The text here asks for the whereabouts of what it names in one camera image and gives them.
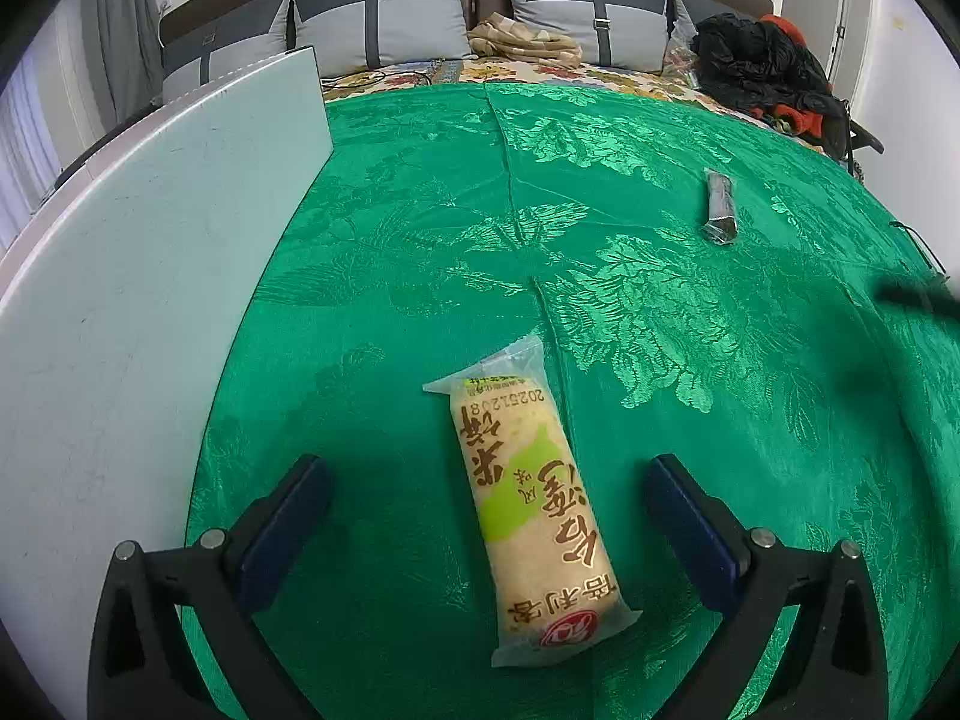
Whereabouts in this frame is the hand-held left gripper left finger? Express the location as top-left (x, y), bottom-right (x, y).
top-left (88, 454), bottom-right (333, 720)

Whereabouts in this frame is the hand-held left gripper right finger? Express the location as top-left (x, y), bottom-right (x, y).
top-left (643, 454), bottom-right (890, 720)

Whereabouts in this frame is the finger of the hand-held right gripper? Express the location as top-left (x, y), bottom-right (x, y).
top-left (876, 276), bottom-right (960, 320)

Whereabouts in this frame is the pale rice cracker packet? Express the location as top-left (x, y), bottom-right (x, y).
top-left (422, 334), bottom-right (644, 668)

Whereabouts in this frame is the long black snack packet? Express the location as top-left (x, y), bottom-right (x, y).
top-left (701, 169), bottom-right (740, 246)

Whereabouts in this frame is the white cardboard box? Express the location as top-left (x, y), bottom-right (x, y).
top-left (0, 45), bottom-right (335, 720)

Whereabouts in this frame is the green patterned tablecloth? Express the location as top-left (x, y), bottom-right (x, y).
top-left (180, 82), bottom-right (960, 720)

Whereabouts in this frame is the black folding chair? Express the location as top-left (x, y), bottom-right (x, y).
top-left (821, 97), bottom-right (886, 185)

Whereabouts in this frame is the black jacket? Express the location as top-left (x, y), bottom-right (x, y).
top-left (690, 13), bottom-right (845, 121)

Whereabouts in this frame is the orange garment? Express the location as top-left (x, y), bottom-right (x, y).
top-left (757, 13), bottom-right (845, 147)

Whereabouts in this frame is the clear plastic bag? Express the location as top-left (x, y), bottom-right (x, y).
top-left (660, 19), bottom-right (702, 83)

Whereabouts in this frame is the floral bedsheet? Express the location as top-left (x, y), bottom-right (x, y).
top-left (321, 58), bottom-right (830, 158)

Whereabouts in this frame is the white sheer curtain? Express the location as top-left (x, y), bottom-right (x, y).
top-left (0, 52), bottom-right (65, 256)

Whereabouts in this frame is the beige folded cloth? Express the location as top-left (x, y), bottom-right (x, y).
top-left (469, 11), bottom-right (584, 68)

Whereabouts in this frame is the grey curtain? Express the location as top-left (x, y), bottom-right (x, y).
top-left (90, 0), bottom-right (170, 128)

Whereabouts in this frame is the black cable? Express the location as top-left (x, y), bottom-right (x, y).
top-left (889, 220), bottom-right (950, 282)

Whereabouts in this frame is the grey cushion with strap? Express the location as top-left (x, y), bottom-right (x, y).
top-left (161, 0), bottom-right (295, 102)
top-left (499, 0), bottom-right (672, 74)
top-left (289, 0), bottom-right (473, 80)
top-left (666, 0), bottom-right (706, 42)

